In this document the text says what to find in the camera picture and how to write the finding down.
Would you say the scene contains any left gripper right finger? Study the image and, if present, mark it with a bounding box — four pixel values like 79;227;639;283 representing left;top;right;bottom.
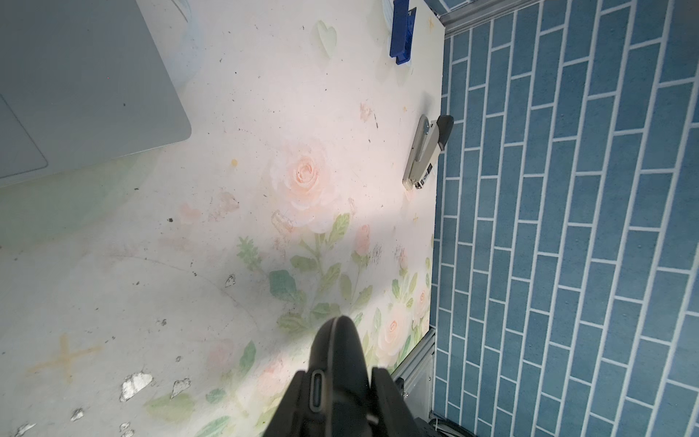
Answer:
371;367;422;437

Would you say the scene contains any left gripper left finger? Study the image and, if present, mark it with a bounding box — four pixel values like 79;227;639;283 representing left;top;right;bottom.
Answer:
263;371;306;437

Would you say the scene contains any black wireless mouse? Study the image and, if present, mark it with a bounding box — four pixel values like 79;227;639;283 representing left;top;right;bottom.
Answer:
300;315;372;436

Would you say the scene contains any silver laptop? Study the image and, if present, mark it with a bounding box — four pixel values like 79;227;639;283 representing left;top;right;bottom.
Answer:
1;1;191;186

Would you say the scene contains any floral table mat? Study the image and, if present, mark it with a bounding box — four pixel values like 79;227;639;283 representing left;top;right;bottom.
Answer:
1;1;445;436

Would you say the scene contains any blue binder clip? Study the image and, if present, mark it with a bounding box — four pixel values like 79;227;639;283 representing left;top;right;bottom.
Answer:
389;0;417;66

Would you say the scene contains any aluminium rail frame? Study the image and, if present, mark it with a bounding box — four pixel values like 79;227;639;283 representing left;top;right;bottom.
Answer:
392;328;436;422

